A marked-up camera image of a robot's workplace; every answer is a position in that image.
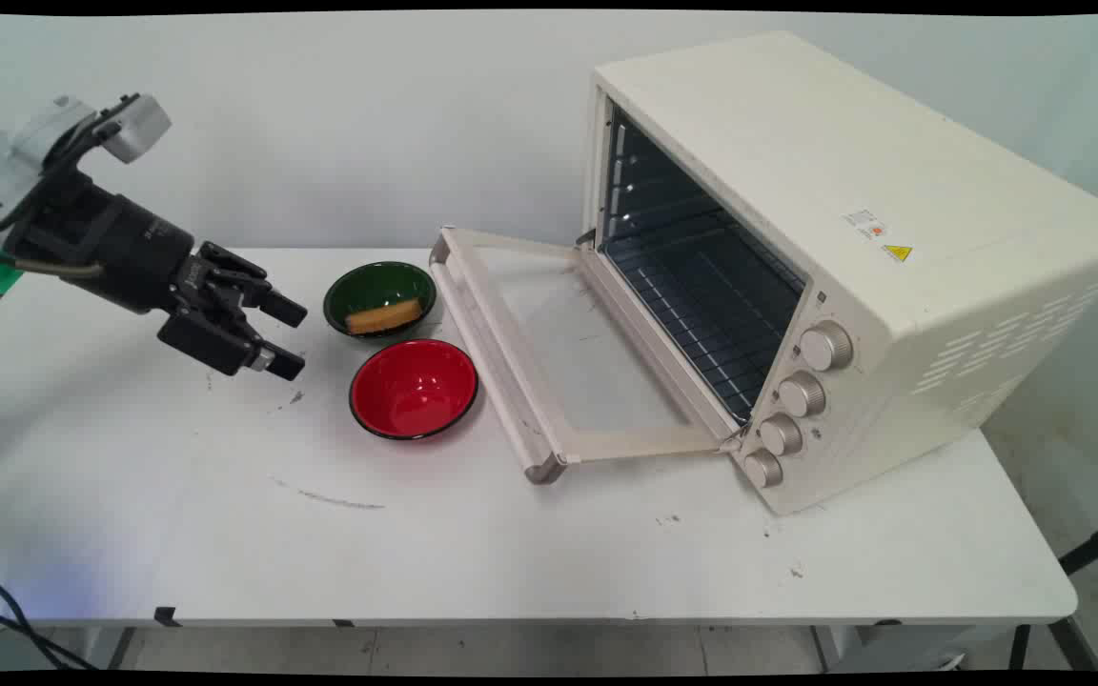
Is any black floor cable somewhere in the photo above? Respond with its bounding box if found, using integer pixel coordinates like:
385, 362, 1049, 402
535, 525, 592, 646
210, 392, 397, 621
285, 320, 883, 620
0, 562, 97, 672

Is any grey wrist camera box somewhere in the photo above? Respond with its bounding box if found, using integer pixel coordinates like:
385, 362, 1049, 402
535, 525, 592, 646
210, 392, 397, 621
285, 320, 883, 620
91, 92, 173, 165

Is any cream toaster oven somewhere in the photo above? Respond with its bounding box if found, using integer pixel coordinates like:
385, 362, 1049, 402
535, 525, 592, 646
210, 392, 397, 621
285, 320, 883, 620
576, 30, 1098, 516

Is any red bowl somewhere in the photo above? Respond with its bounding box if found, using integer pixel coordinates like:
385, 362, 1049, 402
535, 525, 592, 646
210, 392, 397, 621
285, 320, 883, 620
349, 338, 480, 441

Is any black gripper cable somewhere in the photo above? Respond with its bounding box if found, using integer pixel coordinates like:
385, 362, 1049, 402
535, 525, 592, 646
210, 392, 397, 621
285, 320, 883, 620
0, 124, 107, 281

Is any yellow bread piece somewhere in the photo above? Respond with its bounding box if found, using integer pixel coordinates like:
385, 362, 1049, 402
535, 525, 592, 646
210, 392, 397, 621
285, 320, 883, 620
346, 298, 423, 335

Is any black tripod leg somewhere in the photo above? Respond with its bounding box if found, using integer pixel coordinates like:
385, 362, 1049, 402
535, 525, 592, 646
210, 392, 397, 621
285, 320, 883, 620
1059, 515, 1098, 576

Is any oven glass door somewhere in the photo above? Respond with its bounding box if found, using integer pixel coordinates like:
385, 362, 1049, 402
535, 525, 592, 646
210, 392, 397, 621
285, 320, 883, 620
429, 225, 745, 485

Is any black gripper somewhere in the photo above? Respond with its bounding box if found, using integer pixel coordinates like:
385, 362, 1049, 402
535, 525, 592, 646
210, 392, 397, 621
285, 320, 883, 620
4, 171, 309, 383

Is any metal oven rack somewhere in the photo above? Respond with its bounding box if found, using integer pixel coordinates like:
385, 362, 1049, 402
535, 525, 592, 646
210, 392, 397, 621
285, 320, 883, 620
601, 227, 805, 420

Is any green bowl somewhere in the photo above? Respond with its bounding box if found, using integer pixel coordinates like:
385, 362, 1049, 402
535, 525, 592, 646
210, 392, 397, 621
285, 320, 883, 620
323, 261, 437, 339

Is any silver oven knob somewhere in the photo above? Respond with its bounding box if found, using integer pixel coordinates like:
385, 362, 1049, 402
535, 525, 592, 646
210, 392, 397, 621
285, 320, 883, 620
778, 372, 828, 419
799, 321, 855, 373
742, 448, 785, 490
758, 413, 805, 458

